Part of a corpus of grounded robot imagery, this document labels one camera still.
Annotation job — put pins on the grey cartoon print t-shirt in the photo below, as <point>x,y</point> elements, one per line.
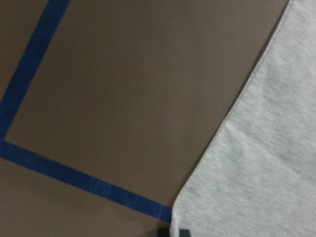
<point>257,178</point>

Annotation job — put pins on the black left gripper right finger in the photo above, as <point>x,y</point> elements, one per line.
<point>184,233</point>

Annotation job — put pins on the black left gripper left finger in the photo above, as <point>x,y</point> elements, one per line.
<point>163,232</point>

